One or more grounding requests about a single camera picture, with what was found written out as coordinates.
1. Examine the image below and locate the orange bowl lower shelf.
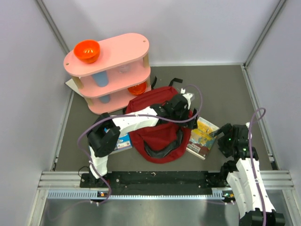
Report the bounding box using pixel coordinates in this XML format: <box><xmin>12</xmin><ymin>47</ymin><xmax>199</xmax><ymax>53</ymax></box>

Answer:
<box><xmin>127</xmin><ymin>82</ymin><xmax>147</xmax><ymax>96</ymax></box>

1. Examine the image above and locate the blue plastic cup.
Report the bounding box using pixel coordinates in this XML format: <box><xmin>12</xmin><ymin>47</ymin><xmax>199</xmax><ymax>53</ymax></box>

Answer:
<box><xmin>92</xmin><ymin>71</ymin><xmax>109</xmax><ymax>87</ymax></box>

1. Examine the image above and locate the red backpack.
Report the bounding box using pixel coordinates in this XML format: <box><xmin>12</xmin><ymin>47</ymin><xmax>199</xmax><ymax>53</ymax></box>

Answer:
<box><xmin>123</xmin><ymin>78</ymin><xmax>191</xmax><ymax>164</ymax></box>

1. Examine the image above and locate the aluminium frame rail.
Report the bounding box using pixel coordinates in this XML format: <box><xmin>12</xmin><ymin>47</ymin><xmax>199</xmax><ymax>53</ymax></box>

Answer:
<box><xmin>38</xmin><ymin>171</ymin><xmax>81</xmax><ymax>190</ymax></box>

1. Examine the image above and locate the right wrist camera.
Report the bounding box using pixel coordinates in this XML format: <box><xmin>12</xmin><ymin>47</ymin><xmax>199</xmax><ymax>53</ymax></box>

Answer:
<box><xmin>246</xmin><ymin>122</ymin><xmax>252</xmax><ymax>140</ymax></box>

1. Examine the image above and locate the white slotted cable duct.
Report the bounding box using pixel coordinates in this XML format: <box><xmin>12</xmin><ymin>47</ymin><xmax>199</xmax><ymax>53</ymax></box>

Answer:
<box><xmin>48</xmin><ymin>187</ymin><xmax>226</xmax><ymax>200</ymax></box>

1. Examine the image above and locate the clear plastic cup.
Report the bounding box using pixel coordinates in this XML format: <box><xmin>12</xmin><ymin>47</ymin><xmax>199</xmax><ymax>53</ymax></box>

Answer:
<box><xmin>119</xmin><ymin>65</ymin><xmax>131</xmax><ymax>73</ymax></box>

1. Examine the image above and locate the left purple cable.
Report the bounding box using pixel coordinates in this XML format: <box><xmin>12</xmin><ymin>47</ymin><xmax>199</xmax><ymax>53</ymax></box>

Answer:
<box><xmin>77</xmin><ymin>84</ymin><xmax>203</xmax><ymax>206</ymax></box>

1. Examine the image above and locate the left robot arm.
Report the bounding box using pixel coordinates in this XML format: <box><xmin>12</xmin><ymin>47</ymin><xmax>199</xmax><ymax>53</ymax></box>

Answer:
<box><xmin>87</xmin><ymin>92</ymin><xmax>198</xmax><ymax>187</ymax></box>

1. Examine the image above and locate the blue illustrated book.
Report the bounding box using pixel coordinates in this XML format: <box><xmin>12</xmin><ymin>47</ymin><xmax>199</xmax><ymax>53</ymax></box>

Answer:
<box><xmin>111</xmin><ymin>133</ymin><xmax>132</xmax><ymax>154</ymax></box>

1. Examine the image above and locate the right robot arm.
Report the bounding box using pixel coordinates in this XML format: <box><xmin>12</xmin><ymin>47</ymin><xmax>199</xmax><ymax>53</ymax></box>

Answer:
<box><xmin>211</xmin><ymin>123</ymin><xmax>285</xmax><ymax>226</ymax></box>

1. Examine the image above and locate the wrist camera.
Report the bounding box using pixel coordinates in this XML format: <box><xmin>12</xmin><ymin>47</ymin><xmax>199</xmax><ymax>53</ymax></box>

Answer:
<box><xmin>246</xmin><ymin>122</ymin><xmax>252</xmax><ymax>140</ymax></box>
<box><xmin>180</xmin><ymin>88</ymin><xmax>195</xmax><ymax>104</ymax></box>

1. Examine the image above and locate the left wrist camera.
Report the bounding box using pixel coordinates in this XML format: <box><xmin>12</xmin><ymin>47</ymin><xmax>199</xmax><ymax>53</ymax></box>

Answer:
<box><xmin>180</xmin><ymin>88</ymin><xmax>195</xmax><ymax>104</ymax></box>

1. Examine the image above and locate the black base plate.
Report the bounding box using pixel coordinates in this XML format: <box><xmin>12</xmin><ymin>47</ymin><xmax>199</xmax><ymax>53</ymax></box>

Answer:
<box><xmin>79</xmin><ymin>170</ymin><xmax>233</xmax><ymax>195</ymax></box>

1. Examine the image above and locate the purple cable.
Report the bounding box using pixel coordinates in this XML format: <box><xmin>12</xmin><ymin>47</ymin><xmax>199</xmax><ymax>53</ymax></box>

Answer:
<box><xmin>204</xmin><ymin>107</ymin><xmax>268</xmax><ymax>226</ymax></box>
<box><xmin>77</xmin><ymin>84</ymin><xmax>203</xmax><ymax>206</ymax></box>

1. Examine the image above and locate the orange bowl on top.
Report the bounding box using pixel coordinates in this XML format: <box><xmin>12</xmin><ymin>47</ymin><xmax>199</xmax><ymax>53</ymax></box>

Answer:
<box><xmin>73</xmin><ymin>40</ymin><xmax>101</xmax><ymax>64</ymax></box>

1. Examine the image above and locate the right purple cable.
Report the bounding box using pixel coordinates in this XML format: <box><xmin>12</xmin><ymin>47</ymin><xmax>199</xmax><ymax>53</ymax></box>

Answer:
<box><xmin>204</xmin><ymin>107</ymin><xmax>268</xmax><ymax>226</ymax></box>

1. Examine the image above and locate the pink three-tier wooden shelf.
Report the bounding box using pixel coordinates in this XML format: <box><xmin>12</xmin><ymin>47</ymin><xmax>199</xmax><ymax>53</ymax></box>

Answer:
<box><xmin>63</xmin><ymin>33</ymin><xmax>151</xmax><ymax>114</ymax></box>

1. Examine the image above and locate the yellow and maroon book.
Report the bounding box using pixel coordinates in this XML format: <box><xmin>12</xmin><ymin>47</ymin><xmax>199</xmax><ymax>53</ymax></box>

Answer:
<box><xmin>186</xmin><ymin>117</ymin><xmax>219</xmax><ymax>160</ymax></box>

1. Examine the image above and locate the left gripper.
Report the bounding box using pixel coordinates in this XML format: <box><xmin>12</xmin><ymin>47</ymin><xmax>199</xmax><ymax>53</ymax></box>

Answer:
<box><xmin>170</xmin><ymin>105</ymin><xmax>198</xmax><ymax>129</ymax></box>

